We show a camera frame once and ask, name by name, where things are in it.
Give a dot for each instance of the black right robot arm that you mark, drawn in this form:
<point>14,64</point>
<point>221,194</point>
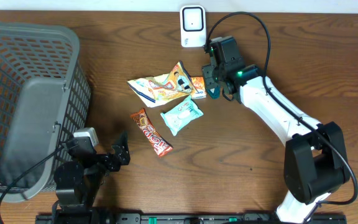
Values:
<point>315,155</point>

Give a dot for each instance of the white barcode scanner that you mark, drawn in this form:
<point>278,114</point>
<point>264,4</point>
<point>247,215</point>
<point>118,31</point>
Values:
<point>193,26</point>

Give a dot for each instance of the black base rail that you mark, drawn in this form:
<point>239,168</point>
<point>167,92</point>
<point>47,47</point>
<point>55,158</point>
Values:
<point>135,218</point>

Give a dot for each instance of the blue mouthwash bottle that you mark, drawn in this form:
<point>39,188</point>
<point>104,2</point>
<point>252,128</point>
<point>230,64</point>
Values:
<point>214,93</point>

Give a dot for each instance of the red brown candy bar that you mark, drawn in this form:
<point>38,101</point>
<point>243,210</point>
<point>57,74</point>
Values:
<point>160,146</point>

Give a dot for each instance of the orange white small box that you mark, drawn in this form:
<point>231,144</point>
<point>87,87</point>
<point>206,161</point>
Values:
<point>199,92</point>

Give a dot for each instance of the light blue wet wipes pack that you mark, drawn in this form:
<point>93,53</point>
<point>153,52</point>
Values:
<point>181,115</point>

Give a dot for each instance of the grey plastic shopping basket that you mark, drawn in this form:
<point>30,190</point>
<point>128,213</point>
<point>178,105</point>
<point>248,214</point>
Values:
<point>44,99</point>

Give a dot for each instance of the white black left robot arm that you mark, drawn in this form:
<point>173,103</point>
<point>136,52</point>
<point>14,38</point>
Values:
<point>78,181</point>

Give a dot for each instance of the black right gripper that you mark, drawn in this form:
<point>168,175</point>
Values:
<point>209,81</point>

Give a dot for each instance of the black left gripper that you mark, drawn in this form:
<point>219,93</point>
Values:
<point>120,154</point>

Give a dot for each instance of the yellow red snack bag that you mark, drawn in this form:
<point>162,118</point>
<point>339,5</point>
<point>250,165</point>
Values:
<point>162,89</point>

